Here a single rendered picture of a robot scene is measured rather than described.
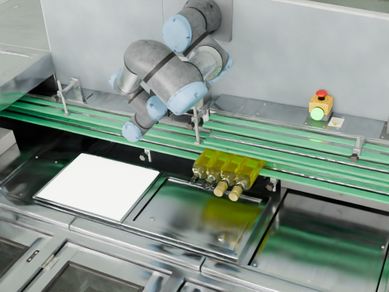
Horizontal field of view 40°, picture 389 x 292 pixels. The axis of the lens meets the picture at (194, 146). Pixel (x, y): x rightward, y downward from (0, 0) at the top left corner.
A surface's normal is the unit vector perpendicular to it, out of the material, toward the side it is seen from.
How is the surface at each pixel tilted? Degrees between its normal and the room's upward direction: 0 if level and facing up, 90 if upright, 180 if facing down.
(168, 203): 90
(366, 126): 90
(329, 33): 0
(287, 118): 90
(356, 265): 90
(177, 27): 10
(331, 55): 0
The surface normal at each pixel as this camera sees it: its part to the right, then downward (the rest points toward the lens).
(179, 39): -0.52, 0.40
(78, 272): -0.08, -0.81
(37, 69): 0.89, 0.19
